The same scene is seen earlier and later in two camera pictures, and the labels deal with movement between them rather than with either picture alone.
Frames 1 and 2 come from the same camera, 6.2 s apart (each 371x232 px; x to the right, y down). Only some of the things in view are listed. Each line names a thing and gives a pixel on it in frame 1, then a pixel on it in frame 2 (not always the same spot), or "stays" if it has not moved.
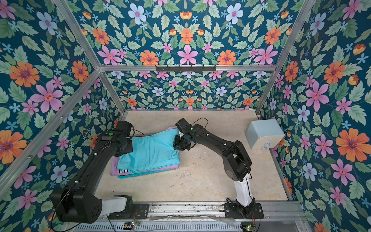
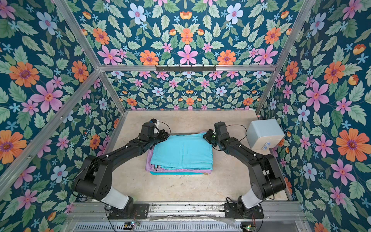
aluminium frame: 238,216 stays
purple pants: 114,166 to 149,167
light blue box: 262,134 stays
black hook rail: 185,69 stays
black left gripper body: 128,147 to 156,137
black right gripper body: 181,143 to 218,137
